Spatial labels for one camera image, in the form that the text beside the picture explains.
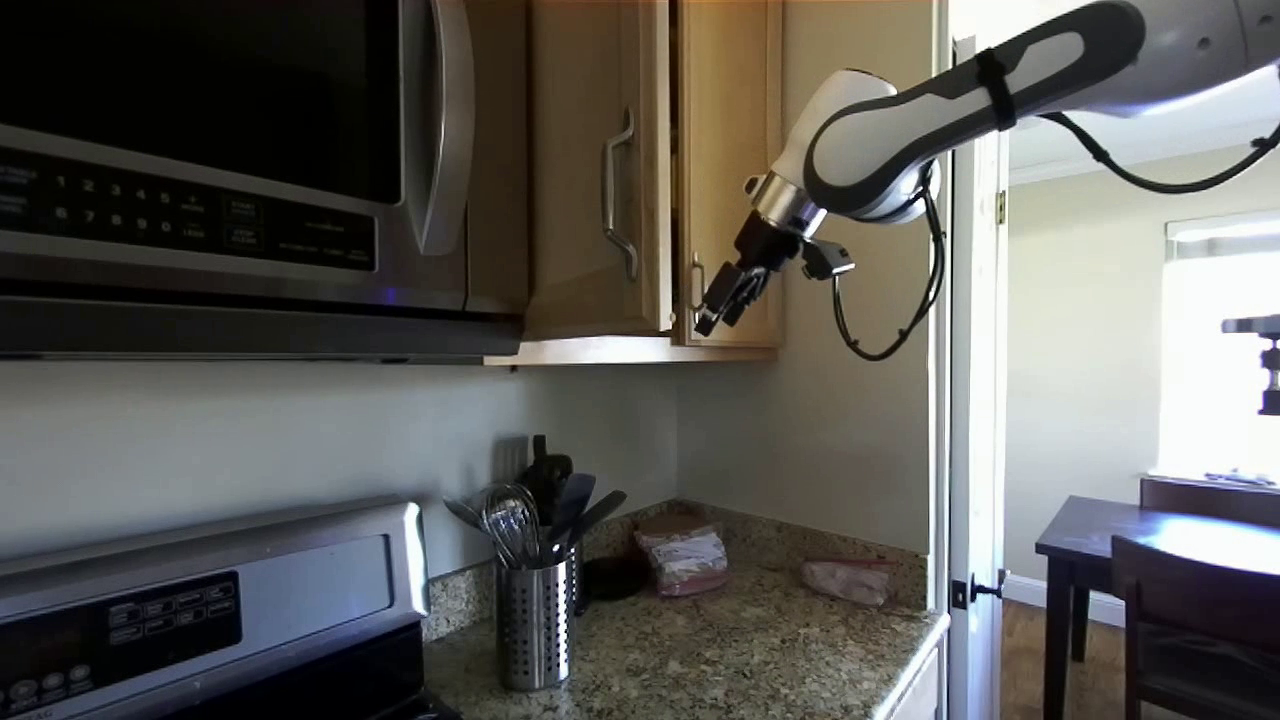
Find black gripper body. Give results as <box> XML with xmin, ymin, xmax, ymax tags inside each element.
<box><xmin>716</xmin><ymin>211</ymin><xmax>805</xmax><ymax>302</ymax></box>

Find silver cabinet door handle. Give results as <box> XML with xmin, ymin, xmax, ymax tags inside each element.
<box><xmin>683</xmin><ymin>255</ymin><xmax>713</xmax><ymax>332</ymax></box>
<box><xmin>599</xmin><ymin>106</ymin><xmax>644</xmax><ymax>284</ymax></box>

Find narrow wooden cabinet door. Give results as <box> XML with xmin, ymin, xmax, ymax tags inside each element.
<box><xmin>523</xmin><ymin>0</ymin><xmax>678</xmax><ymax>339</ymax></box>

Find wide wooden cabinet door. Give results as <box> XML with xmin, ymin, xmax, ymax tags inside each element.
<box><xmin>671</xmin><ymin>0</ymin><xmax>789</xmax><ymax>355</ymax></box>

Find dark kitchen utensils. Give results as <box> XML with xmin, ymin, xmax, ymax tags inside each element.
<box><xmin>514</xmin><ymin>432</ymin><xmax>631</xmax><ymax>561</ymax></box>

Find clear plastic bread bag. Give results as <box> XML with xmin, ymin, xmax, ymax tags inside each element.
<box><xmin>627</xmin><ymin>506</ymin><xmax>735</xmax><ymax>603</ymax></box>

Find grey metal kitchen utensils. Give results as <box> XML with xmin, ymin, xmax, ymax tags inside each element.
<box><xmin>441</xmin><ymin>480</ymin><xmax>546</xmax><ymax>571</ymax></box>

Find perforated steel utensil holder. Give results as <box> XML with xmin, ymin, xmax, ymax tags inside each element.
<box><xmin>490</xmin><ymin>553</ymin><xmax>574</xmax><ymax>697</ymax></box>

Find dark wooden table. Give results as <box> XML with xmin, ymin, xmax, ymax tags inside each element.
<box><xmin>1030</xmin><ymin>492</ymin><xmax>1280</xmax><ymax>720</ymax></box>

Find bright window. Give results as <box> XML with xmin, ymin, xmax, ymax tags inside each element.
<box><xmin>1155</xmin><ymin>206</ymin><xmax>1280</xmax><ymax>488</ymax></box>

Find dark wooden chair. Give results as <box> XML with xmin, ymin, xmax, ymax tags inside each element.
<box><xmin>1137</xmin><ymin>467</ymin><xmax>1280</xmax><ymax>533</ymax></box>
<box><xmin>1109</xmin><ymin>533</ymin><xmax>1280</xmax><ymax>720</ymax></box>

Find stainless steel microwave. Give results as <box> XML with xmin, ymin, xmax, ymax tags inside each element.
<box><xmin>0</xmin><ymin>0</ymin><xmax>531</xmax><ymax>368</ymax></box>

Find stainless steel black stove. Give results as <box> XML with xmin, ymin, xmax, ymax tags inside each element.
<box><xmin>0</xmin><ymin>494</ymin><xmax>466</xmax><ymax>720</ymax></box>

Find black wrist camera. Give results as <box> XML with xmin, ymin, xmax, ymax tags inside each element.
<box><xmin>797</xmin><ymin>235</ymin><xmax>858</xmax><ymax>284</ymax></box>

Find white door frame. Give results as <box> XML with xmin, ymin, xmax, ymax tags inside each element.
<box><xmin>932</xmin><ymin>0</ymin><xmax>1016</xmax><ymax>720</ymax></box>

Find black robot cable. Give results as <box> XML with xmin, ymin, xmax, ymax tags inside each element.
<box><xmin>822</xmin><ymin>105</ymin><xmax>1280</xmax><ymax>363</ymax></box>

